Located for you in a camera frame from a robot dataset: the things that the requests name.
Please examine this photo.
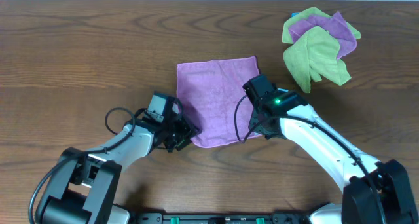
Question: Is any green cloth back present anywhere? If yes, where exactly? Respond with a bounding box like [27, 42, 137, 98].
[282, 7, 361, 44]

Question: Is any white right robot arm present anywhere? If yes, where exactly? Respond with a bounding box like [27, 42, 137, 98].
[246, 90, 418, 224]

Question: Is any purple microfiber cloth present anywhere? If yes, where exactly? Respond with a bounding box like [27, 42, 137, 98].
[177, 56, 259, 149]

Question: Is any purple cloth in pile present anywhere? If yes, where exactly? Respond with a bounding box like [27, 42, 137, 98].
[288, 12, 357, 59]

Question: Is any green cloth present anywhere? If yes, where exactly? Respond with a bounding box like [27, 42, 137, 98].
[282, 7, 361, 44]
[283, 26, 351, 93]

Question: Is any green cloth front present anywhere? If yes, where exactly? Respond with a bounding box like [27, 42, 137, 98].
[283, 26, 351, 93]

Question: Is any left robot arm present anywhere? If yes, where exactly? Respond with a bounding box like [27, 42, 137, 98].
[28, 94, 200, 224]

